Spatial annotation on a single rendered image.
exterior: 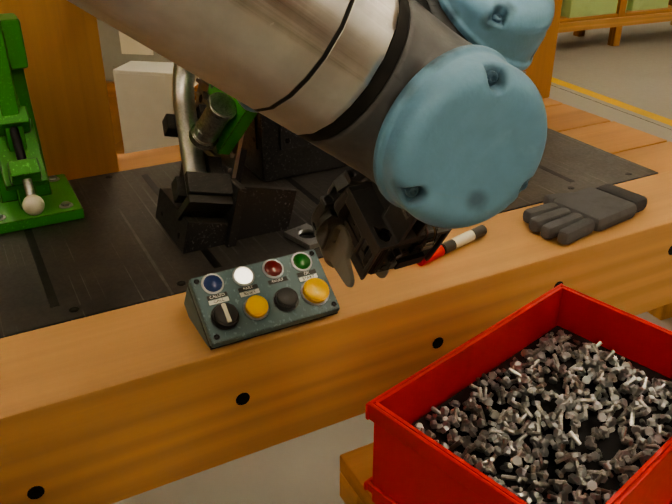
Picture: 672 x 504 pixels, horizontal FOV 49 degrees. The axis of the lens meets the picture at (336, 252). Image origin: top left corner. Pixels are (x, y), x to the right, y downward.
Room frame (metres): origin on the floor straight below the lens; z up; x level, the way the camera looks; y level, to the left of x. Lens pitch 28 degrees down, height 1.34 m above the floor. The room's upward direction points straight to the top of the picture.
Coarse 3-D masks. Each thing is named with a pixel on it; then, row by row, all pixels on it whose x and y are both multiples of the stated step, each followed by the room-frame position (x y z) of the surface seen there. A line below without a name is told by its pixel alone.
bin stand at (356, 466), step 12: (372, 444) 0.59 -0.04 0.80; (348, 456) 0.57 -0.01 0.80; (360, 456) 0.57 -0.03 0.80; (372, 456) 0.57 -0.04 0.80; (348, 468) 0.56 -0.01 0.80; (360, 468) 0.55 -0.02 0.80; (372, 468) 0.55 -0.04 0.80; (348, 480) 0.56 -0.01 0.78; (360, 480) 0.54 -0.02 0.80; (348, 492) 0.56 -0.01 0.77; (360, 492) 0.53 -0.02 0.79
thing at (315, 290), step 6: (306, 282) 0.69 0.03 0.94; (312, 282) 0.69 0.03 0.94; (318, 282) 0.69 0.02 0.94; (324, 282) 0.69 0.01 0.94; (306, 288) 0.68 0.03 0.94; (312, 288) 0.68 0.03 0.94; (318, 288) 0.68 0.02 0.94; (324, 288) 0.69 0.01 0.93; (306, 294) 0.68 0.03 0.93; (312, 294) 0.68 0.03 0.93; (318, 294) 0.68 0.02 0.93; (324, 294) 0.68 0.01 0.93; (312, 300) 0.67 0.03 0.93; (318, 300) 0.68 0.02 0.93; (324, 300) 0.68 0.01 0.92
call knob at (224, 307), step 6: (216, 306) 0.64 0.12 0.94; (222, 306) 0.64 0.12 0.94; (228, 306) 0.64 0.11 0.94; (234, 306) 0.65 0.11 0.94; (216, 312) 0.63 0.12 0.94; (222, 312) 0.63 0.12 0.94; (228, 312) 0.64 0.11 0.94; (234, 312) 0.64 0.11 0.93; (216, 318) 0.63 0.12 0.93; (222, 318) 0.63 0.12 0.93; (228, 318) 0.63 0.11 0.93; (234, 318) 0.63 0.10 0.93; (222, 324) 0.63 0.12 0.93; (228, 324) 0.63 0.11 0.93
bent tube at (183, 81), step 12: (180, 72) 0.99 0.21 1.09; (180, 84) 0.99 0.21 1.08; (192, 84) 1.00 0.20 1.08; (180, 96) 0.98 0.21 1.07; (192, 96) 0.98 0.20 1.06; (180, 108) 0.96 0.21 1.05; (192, 108) 0.97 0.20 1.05; (180, 120) 0.95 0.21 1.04; (192, 120) 0.95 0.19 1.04; (180, 132) 0.94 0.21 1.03; (180, 144) 0.93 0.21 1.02; (192, 144) 0.92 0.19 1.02; (192, 156) 0.90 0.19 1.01; (192, 168) 0.89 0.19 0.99; (204, 168) 0.90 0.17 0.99
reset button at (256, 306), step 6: (252, 300) 0.65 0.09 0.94; (258, 300) 0.66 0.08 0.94; (264, 300) 0.66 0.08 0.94; (246, 306) 0.65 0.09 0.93; (252, 306) 0.65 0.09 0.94; (258, 306) 0.65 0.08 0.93; (264, 306) 0.65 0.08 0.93; (252, 312) 0.64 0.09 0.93; (258, 312) 0.64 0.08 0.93; (264, 312) 0.65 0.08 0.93
